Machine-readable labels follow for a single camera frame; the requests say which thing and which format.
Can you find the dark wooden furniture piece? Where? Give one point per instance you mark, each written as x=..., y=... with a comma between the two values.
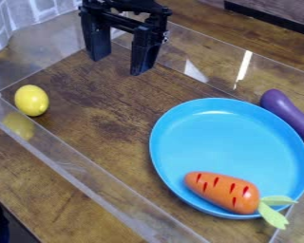
x=284, y=13

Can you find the clear acrylic wall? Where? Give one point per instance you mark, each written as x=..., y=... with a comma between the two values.
x=39, y=46
x=149, y=220
x=199, y=67

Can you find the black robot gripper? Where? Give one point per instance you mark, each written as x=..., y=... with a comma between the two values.
x=102, y=14

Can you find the white patterned curtain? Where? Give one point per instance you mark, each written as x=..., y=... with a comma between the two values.
x=23, y=13

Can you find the clear acrylic front wall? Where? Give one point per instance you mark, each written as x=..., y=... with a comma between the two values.
x=149, y=220

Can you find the purple toy eggplant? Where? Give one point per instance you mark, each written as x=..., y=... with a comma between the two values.
x=277, y=102

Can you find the orange toy carrot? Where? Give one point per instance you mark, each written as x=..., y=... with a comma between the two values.
x=238, y=196

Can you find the clear acrylic left wall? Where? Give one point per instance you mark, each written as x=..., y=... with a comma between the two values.
x=39, y=46

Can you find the blue plastic tray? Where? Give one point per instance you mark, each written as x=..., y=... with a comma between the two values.
x=229, y=137

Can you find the clear acrylic back wall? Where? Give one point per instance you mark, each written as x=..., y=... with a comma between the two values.
x=199, y=67

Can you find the yellow toy lemon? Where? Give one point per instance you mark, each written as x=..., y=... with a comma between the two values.
x=31, y=100

